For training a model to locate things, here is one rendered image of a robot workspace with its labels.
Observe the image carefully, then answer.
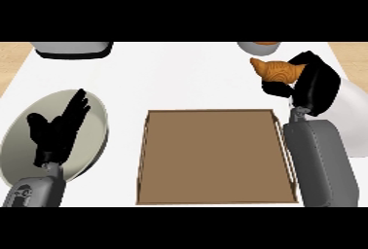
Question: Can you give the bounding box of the grey appliance with black base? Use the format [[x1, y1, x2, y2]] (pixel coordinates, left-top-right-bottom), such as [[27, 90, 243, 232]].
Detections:
[[29, 42, 116, 60]]

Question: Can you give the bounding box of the grey bowl with orange contents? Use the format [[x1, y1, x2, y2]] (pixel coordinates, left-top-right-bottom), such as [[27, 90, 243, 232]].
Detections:
[[237, 42, 284, 56]]

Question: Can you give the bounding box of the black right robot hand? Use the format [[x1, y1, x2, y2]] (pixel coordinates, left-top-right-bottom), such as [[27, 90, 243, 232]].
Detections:
[[261, 50, 344, 118]]

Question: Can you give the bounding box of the golden brown croissant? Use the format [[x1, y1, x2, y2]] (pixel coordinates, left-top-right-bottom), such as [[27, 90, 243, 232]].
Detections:
[[249, 57, 308, 85]]

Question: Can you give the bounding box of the brown wooden tray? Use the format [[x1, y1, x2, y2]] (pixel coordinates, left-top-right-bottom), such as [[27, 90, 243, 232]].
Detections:
[[135, 109, 301, 206]]

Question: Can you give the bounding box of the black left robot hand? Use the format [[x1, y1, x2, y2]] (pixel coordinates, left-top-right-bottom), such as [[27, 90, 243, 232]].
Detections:
[[27, 88, 92, 168]]

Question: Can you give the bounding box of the pale grey-green plate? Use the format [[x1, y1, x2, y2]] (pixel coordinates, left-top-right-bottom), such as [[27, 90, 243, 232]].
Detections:
[[0, 89, 112, 187]]

